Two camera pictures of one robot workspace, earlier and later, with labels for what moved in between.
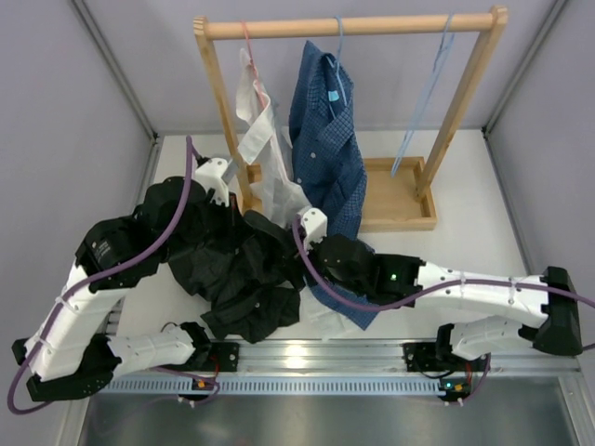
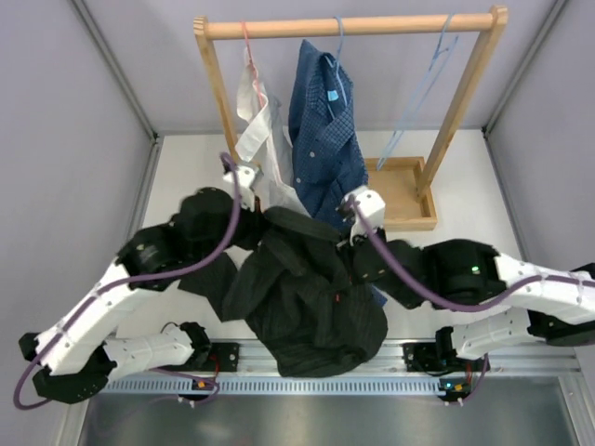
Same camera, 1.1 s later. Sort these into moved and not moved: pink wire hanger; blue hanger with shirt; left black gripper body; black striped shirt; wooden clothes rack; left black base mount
Moved: black striped shirt; left black gripper body
Not moved: wooden clothes rack; blue hanger with shirt; pink wire hanger; left black base mount
